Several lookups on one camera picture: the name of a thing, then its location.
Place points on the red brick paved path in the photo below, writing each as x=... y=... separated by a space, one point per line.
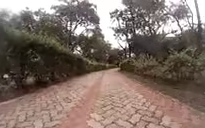
x=103 y=100

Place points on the bare dirt verge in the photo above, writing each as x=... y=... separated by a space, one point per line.
x=186 y=91

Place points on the overgrown green hedge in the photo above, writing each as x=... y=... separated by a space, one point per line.
x=46 y=56

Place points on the row of trees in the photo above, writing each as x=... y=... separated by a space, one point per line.
x=140 y=26

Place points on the low green bushes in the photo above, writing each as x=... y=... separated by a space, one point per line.
x=170 y=65

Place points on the dark dirt strip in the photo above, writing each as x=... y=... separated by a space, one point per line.
x=10 y=95

